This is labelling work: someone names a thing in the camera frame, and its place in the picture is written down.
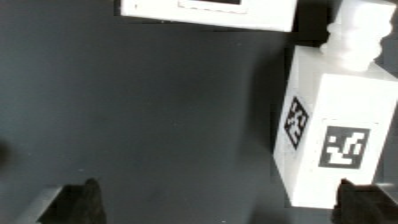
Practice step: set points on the white stool leg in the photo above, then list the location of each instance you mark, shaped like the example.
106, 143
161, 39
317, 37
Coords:
338, 109
249, 14

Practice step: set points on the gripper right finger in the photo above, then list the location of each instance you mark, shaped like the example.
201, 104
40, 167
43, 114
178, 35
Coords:
367, 204

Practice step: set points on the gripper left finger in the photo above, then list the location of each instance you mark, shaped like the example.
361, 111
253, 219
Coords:
68, 204

